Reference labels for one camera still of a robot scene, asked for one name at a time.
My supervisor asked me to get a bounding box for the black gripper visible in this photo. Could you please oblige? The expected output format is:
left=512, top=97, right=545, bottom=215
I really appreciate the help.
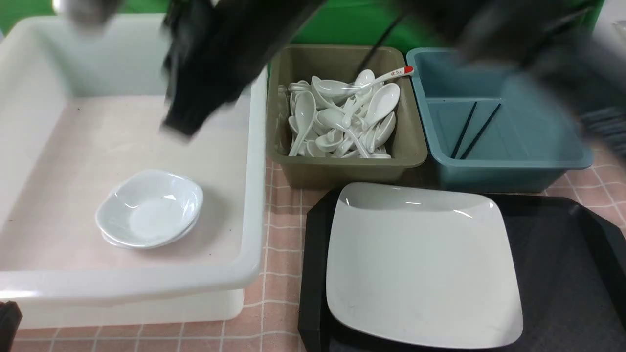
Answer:
left=162, top=0, right=324, bottom=137

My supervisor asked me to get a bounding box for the white ceramic soup spoon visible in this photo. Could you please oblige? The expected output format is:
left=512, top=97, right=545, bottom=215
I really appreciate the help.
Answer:
left=288, top=91, right=316, bottom=156

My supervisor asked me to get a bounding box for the small white bowl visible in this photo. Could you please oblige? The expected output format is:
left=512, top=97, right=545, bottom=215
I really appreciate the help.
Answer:
left=101, top=216, right=200, bottom=250
left=95, top=170, right=204, bottom=246

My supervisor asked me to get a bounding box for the black chopstick gold tip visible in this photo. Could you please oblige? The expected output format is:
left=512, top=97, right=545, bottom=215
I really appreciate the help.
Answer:
left=451, top=102, right=478, bottom=159

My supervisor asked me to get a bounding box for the large white square plate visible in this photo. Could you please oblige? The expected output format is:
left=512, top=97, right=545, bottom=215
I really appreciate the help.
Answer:
left=326, top=182, right=523, bottom=350

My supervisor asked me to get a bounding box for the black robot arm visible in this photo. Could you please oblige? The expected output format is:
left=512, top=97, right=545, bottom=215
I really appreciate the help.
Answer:
left=162, top=0, right=625, bottom=159

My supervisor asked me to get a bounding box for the pile of white spoons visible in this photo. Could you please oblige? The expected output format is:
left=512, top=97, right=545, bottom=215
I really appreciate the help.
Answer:
left=278, top=79, right=400, bottom=159

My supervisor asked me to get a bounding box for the white spoon right top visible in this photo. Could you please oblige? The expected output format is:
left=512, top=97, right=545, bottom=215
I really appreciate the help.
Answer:
left=342, top=83, right=401, bottom=129

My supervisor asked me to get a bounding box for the large white plastic tub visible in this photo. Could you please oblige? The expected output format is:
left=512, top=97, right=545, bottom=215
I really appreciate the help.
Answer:
left=0, top=14, right=267, bottom=329

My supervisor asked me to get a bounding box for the olive green plastic bin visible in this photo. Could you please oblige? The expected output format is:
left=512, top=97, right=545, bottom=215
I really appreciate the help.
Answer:
left=266, top=44, right=428, bottom=189

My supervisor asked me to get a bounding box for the pink checkered tablecloth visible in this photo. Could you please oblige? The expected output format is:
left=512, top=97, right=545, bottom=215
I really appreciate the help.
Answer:
left=10, top=99, right=626, bottom=352

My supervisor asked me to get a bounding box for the blue plastic bin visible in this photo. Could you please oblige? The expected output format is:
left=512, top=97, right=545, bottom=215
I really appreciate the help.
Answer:
left=405, top=47, right=593, bottom=193

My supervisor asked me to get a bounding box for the black object bottom left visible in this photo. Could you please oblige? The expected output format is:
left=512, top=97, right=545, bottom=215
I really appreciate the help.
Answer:
left=0, top=301, right=23, bottom=352

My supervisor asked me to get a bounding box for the black plastic serving tray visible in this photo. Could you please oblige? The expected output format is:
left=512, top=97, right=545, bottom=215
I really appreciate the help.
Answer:
left=298, top=187, right=626, bottom=352

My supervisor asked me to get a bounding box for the white spoon red handle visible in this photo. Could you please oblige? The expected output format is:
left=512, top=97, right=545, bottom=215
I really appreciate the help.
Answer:
left=311, top=66, right=414, bottom=98

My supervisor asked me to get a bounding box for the black cable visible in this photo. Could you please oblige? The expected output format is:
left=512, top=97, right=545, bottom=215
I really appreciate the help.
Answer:
left=355, top=12, right=406, bottom=79

